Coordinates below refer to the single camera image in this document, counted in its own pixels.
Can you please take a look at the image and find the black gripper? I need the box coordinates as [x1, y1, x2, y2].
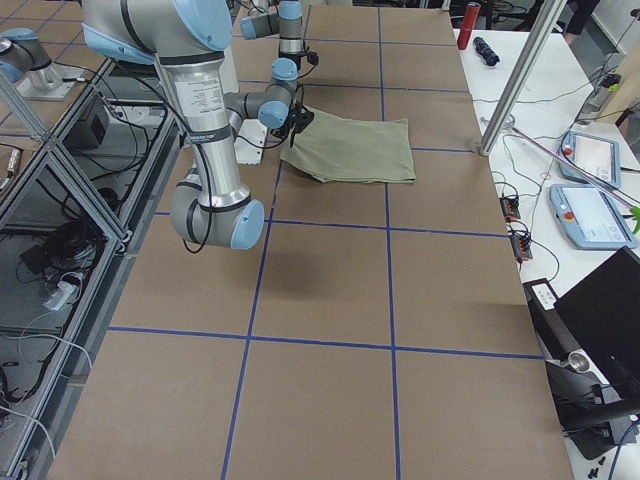
[279, 50, 308, 75]

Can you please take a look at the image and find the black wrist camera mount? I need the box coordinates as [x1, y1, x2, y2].
[289, 101, 315, 134]

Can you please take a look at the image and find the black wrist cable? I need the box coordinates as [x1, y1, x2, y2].
[259, 84, 306, 151]

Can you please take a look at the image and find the aluminium frame rack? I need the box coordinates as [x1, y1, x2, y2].
[0, 29, 201, 480]

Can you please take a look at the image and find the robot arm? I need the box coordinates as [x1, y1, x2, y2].
[81, 1, 298, 250]
[240, 1, 308, 70]

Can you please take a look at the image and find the dark blue folded umbrella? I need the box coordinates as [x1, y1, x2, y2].
[473, 36, 500, 67]

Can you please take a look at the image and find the near teach pendant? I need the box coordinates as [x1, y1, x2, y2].
[549, 184, 638, 251]

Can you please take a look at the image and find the aluminium frame post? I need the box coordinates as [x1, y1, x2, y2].
[479, 0, 566, 157]

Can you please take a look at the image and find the red cylinder tube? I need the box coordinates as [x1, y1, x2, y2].
[457, 2, 481, 50]

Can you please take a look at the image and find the far teach pendant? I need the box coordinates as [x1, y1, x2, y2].
[558, 131, 621, 188]

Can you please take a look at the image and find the olive green long-sleeve shirt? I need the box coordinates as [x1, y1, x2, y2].
[280, 109, 416, 184]

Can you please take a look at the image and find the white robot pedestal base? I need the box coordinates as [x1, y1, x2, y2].
[234, 120, 267, 166]

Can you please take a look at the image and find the teach pendant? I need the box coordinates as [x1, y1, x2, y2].
[549, 184, 638, 251]
[558, 131, 621, 188]

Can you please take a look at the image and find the white grabber stick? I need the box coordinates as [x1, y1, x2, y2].
[482, 114, 640, 236]

